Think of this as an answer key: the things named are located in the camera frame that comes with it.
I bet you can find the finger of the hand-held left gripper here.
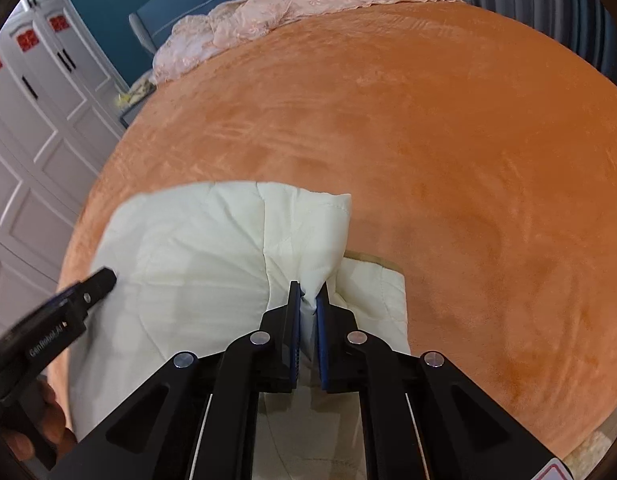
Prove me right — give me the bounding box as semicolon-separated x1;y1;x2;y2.
42;267;118;319

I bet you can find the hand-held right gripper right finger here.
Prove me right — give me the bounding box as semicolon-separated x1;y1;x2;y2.
314;282;575;480

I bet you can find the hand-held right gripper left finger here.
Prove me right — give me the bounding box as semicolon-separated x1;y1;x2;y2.
51;281;305;480

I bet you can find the cream quilted coat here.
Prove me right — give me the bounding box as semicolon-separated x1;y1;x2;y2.
63;180;412;480

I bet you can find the person's left hand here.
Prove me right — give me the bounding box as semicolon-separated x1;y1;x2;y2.
3;381;79;462

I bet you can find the white panelled wardrobe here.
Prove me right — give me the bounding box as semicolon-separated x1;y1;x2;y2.
0;0;128;343

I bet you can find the orange plush blanket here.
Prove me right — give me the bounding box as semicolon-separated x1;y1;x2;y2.
47;1;617;462

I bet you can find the pink lace bedspread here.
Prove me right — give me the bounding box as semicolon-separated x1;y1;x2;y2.
152;0;465;84

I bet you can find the grey pleated curtain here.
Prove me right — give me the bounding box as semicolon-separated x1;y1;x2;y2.
447;0;617;107

